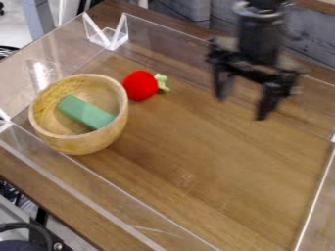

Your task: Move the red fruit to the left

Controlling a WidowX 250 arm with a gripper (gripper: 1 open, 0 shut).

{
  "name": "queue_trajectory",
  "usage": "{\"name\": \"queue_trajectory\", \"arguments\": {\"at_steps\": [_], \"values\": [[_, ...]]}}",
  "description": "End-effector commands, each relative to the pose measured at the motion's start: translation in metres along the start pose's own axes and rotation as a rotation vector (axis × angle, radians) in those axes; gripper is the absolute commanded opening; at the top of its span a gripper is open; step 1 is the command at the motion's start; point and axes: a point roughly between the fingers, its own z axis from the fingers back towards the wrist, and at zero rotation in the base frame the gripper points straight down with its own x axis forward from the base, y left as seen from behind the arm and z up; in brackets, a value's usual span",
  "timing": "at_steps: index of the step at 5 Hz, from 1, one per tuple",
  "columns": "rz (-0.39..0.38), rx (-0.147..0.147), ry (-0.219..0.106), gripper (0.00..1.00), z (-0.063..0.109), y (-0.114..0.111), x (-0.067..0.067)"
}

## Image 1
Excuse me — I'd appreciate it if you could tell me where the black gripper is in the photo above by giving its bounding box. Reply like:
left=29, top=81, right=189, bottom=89
left=206, top=1, right=301, bottom=121

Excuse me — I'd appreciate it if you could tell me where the red plush fruit green stem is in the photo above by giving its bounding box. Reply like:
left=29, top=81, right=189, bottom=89
left=121, top=70, right=169, bottom=101

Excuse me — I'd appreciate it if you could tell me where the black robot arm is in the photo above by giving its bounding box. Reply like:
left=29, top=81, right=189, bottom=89
left=206, top=0, right=301, bottom=121

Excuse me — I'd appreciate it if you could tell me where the green rectangular block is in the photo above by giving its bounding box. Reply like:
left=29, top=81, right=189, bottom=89
left=56, top=94, right=114, bottom=130

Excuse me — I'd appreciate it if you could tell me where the light wooden bowl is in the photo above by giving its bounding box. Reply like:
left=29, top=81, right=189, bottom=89
left=29, top=74, right=128, bottom=155

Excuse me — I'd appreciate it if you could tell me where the clear acrylic tray enclosure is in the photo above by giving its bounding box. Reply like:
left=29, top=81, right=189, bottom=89
left=0, top=14, right=335, bottom=251

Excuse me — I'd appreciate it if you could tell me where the black table leg bracket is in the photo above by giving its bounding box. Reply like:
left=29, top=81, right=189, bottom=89
left=29, top=208, right=74, bottom=251

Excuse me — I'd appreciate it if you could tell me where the black cable on floor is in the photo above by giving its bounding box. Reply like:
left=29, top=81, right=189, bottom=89
left=0, top=222, right=54, bottom=251

